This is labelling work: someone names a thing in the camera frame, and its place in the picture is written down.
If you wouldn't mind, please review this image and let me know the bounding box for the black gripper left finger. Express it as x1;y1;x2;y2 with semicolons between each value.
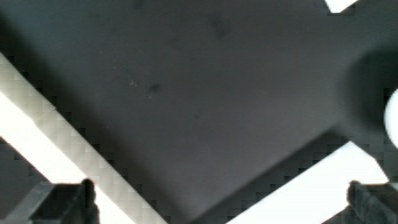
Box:
5;179;99;224

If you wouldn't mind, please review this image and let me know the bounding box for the white table border frame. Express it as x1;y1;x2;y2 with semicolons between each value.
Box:
0;0;398;224

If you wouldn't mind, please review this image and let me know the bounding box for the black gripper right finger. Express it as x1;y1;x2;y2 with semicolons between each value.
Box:
341;181;398;224

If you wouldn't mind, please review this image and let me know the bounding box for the white lamp bulb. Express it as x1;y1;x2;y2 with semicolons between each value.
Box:
384;94;398;149

